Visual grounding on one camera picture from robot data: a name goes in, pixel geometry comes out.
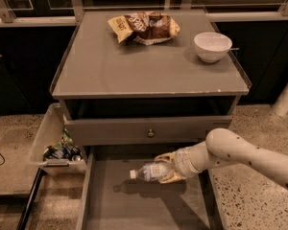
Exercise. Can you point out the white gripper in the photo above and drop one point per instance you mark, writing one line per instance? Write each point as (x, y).
(183, 163)

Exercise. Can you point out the round brass drawer knob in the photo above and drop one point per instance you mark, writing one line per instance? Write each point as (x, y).
(150, 133)

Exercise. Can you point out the brown yellow chip bag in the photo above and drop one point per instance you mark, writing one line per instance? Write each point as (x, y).
(145, 27)

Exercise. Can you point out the grey drawer cabinet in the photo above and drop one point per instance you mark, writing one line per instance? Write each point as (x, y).
(101, 78)

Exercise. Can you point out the white pole leg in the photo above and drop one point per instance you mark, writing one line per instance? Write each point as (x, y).
(280, 107)

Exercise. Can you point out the crumpled cans and wrappers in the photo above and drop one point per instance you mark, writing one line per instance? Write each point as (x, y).
(64, 149)

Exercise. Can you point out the white bowl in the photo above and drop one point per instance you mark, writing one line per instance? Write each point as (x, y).
(211, 47)

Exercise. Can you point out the clear plastic trash bin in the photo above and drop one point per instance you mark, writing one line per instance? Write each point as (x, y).
(50, 133)

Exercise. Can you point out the blue plastic bottle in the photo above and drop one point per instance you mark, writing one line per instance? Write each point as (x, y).
(153, 171)

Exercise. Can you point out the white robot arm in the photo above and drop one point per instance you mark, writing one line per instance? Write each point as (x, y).
(220, 148)

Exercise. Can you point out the grey top drawer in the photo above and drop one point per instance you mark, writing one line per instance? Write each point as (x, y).
(90, 132)

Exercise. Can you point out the open grey middle drawer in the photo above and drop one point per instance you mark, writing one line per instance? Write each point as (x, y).
(112, 201)

